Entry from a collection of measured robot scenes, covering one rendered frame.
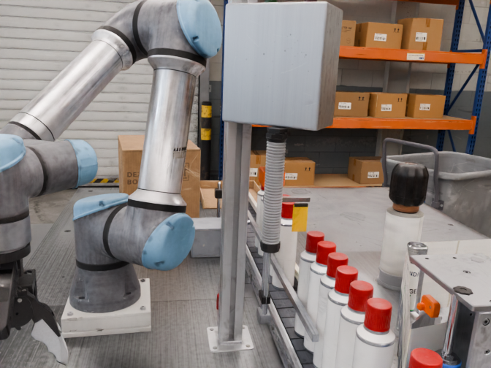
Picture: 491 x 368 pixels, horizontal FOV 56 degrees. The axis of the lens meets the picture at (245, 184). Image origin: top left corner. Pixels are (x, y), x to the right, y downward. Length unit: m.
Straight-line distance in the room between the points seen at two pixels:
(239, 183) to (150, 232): 0.19
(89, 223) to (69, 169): 0.27
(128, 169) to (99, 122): 3.76
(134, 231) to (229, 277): 0.20
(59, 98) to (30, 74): 4.36
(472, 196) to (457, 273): 2.70
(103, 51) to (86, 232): 0.36
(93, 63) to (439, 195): 2.54
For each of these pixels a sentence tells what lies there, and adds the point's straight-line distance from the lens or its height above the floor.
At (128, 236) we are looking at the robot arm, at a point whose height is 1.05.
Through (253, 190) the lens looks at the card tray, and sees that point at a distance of 2.11.
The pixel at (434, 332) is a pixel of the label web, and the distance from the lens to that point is 0.68.
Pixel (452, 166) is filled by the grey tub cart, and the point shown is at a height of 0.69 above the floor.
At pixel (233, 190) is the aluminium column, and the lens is 0.86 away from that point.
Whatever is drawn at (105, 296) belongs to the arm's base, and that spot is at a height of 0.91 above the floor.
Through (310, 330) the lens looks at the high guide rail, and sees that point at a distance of 0.81.
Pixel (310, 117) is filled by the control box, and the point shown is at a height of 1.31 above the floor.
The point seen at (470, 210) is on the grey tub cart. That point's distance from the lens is 3.36.
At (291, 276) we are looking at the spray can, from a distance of 1.10.
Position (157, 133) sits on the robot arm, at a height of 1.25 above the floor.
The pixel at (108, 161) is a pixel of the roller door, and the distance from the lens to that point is 5.26.
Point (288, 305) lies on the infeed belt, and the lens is 1.04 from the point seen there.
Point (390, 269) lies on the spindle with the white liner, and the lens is 1.16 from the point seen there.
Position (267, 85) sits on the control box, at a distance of 0.76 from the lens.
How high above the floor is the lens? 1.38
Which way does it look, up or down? 14 degrees down
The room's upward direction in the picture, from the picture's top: 3 degrees clockwise
